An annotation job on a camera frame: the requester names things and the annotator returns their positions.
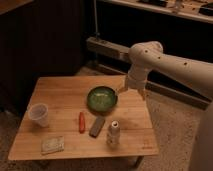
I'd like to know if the vertical metal pole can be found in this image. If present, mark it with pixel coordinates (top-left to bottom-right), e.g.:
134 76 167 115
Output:
93 0 100 40

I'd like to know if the grey metal beam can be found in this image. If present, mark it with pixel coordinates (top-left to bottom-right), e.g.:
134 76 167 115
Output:
86 37 213 111

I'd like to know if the green bowl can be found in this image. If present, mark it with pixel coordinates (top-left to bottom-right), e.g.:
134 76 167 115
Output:
87 86 118 112

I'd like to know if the background shelf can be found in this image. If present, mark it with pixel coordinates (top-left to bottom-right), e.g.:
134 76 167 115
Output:
100 0 213 24

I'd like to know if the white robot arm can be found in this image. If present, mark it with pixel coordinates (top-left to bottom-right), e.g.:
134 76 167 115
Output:
118 41 213 171

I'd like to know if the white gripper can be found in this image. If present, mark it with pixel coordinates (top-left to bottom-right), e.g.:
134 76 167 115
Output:
115 68 146 101

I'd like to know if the white plastic bottle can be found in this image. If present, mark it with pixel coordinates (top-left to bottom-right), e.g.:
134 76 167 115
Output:
107 120 120 146

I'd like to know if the wooden table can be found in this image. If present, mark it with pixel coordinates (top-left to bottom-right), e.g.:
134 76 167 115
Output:
8 75 159 160

